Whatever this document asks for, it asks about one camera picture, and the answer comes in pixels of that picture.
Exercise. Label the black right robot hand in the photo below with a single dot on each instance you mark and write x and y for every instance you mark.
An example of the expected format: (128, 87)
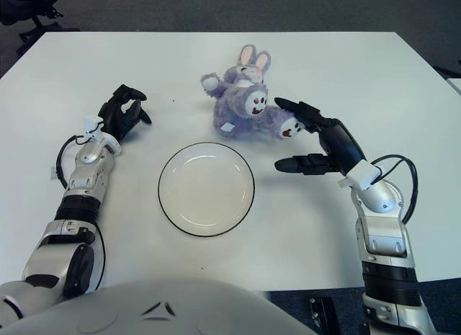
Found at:
(342, 147)

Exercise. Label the purple plush bunny doll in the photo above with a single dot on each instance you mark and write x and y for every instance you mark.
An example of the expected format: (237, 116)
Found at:
(237, 108)

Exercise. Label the silver robot torso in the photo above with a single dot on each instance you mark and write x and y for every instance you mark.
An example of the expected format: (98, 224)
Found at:
(162, 313)

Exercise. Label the white side desk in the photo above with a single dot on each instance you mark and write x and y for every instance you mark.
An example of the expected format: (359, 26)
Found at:
(455, 86)

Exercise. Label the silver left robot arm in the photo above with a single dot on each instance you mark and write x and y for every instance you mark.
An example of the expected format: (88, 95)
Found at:
(86, 176)

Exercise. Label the black office chair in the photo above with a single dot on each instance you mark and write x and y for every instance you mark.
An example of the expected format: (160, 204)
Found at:
(21, 7)

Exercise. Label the black bracket under table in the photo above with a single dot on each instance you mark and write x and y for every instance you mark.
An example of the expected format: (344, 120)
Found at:
(324, 311)

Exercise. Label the white plate with black rim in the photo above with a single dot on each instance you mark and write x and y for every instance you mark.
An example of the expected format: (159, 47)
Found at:
(207, 191)

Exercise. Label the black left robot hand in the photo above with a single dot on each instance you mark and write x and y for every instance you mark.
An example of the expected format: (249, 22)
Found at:
(115, 119)

